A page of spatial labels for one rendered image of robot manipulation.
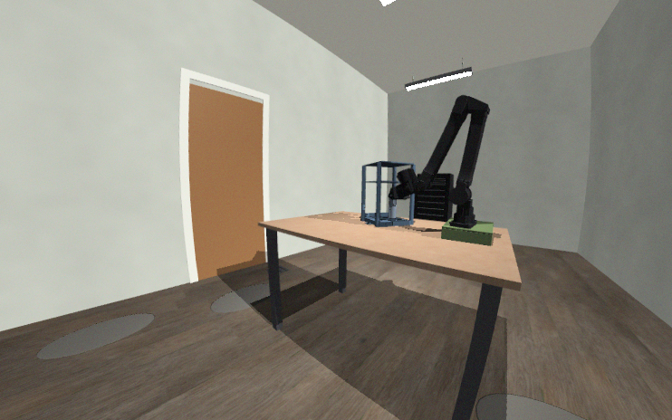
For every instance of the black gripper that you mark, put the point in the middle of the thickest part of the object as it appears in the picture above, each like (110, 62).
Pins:
(397, 195)

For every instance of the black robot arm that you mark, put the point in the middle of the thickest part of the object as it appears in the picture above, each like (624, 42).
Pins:
(461, 194)

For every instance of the blue shelving unit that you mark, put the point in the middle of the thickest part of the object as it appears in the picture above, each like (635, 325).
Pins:
(381, 219)

